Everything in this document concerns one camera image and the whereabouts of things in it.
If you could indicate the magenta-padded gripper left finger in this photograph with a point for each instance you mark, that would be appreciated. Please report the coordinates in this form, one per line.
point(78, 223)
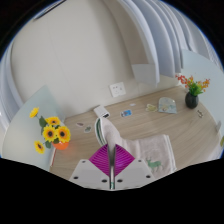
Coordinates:
point(96, 165)

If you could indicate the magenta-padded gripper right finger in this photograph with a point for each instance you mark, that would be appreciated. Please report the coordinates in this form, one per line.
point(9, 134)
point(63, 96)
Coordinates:
point(128, 165)

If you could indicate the beige towel with green trim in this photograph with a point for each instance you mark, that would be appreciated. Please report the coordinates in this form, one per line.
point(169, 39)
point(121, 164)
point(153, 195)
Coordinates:
point(146, 148)

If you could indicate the small green sticker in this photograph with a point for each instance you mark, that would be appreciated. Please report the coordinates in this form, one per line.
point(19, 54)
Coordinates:
point(88, 129)

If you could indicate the blue sticker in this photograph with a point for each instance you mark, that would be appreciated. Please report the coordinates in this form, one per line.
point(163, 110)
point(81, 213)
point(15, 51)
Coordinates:
point(126, 113)

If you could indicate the sunflowers in orange vase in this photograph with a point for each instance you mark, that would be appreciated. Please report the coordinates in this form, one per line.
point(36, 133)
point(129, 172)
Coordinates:
point(55, 133)

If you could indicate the small white box device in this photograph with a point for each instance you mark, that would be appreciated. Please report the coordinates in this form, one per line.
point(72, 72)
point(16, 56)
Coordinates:
point(101, 110)

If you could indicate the tiny white sticker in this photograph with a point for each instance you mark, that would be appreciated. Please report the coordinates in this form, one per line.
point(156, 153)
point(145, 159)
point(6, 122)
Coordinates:
point(132, 104)

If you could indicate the pale yellow-green sticker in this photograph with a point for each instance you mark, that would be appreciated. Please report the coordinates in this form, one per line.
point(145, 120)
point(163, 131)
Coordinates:
point(151, 107)

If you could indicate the frosted desk divider with label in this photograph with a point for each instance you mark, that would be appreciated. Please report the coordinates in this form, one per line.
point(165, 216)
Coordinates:
point(23, 130)

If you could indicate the small dark sticker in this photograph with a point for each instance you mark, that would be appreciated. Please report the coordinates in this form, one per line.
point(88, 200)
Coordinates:
point(200, 113)

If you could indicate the orange flowers in black vase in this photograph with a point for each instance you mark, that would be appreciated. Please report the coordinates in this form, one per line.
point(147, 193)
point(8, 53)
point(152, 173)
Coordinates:
point(191, 100)

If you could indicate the small frosted desk divider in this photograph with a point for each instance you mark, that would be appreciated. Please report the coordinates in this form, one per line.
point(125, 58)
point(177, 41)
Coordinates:
point(144, 74)

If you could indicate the narrow grey curtain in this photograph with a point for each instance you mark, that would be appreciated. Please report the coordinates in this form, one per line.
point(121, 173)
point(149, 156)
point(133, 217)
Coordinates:
point(6, 90)

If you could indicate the large frosted desk divider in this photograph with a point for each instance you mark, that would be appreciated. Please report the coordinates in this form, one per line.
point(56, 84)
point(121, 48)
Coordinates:
point(203, 66)

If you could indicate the wide grey curtain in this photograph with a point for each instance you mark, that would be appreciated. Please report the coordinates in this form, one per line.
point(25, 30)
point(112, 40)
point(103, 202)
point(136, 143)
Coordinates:
point(160, 33)

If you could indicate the white wall socket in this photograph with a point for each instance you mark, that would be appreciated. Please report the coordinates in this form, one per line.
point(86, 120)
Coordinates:
point(117, 89)

